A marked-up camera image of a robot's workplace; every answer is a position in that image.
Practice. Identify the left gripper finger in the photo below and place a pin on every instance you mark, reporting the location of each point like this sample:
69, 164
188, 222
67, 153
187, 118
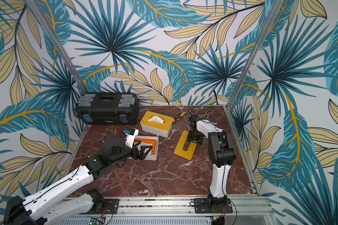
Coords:
144, 151
136, 147

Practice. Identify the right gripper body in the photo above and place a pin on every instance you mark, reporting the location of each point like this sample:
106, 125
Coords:
195, 137

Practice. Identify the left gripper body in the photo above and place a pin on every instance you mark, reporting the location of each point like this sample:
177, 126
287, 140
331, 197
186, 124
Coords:
136, 156

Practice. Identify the white tissue box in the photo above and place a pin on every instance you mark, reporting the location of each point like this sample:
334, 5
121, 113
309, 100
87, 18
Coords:
155, 131
149, 156

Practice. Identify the yellow wooden lid bottom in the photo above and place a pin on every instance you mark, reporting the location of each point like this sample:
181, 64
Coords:
180, 149

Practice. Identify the yellow wooden lid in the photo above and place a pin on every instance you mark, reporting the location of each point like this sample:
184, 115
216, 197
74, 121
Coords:
165, 126
180, 149

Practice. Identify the yellow wooden lid top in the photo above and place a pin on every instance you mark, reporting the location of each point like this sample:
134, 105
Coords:
165, 126

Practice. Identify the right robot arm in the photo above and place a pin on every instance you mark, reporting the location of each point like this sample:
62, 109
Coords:
222, 153

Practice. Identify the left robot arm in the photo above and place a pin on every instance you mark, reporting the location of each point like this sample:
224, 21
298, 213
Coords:
45, 207

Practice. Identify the yellow black screwdriver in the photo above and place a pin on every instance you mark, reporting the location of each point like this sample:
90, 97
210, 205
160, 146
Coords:
178, 117

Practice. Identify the black plastic toolbox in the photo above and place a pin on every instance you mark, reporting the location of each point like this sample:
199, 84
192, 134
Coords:
108, 108

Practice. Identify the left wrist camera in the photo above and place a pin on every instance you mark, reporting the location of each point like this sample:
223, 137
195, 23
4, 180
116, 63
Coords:
130, 136

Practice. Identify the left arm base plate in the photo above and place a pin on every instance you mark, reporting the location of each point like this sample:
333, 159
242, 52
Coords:
109, 206

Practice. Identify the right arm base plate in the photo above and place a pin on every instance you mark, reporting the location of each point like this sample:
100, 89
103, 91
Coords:
214, 206

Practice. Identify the aluminium front rail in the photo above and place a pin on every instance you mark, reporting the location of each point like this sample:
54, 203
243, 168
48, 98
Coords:
179, 210

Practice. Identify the right aluminium corner post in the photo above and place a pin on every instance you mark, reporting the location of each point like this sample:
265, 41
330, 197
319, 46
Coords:
256, 48

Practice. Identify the aluminium corner post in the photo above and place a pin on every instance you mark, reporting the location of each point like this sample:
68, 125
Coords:
256, 48
48, 28

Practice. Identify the left aluminium corner post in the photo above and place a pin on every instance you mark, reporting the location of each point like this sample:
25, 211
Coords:
48, 28

